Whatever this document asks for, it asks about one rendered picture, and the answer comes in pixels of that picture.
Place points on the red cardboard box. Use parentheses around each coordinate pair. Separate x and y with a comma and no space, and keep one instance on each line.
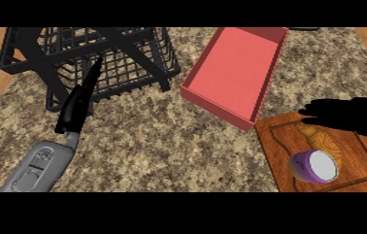
(236,73)

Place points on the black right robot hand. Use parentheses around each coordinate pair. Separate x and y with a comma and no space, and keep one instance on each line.
(341,113)

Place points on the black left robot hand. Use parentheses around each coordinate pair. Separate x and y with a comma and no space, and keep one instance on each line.
(77,105)

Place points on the brown wooden cutting board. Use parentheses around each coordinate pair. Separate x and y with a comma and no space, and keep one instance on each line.
(282,140)

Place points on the golden brown croissant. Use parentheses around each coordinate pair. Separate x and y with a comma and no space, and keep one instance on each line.
(322,140)

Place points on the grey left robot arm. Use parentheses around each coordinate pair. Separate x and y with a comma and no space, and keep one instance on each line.
(39,170)

